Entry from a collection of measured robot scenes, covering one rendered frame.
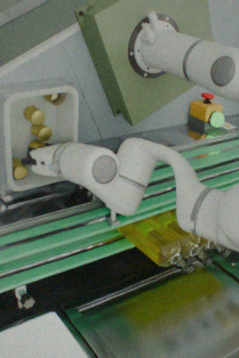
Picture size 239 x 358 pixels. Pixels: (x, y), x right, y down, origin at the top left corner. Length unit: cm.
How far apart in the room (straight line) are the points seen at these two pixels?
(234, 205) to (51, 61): 57
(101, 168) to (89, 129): 38
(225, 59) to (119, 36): 27
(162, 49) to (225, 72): 20
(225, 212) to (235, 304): 50
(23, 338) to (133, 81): 62
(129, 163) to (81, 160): 9
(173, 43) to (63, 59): 26
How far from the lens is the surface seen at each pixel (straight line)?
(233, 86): 82
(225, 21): 134
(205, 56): 87
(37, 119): 97
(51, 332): 97
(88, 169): 75
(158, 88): 110
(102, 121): 114
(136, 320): 101
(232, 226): 63
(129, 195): 79
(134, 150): 80
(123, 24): 99
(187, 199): 72
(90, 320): 100
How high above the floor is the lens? 165
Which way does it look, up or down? 46 degrees down
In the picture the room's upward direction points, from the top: 126 degrees clockwise
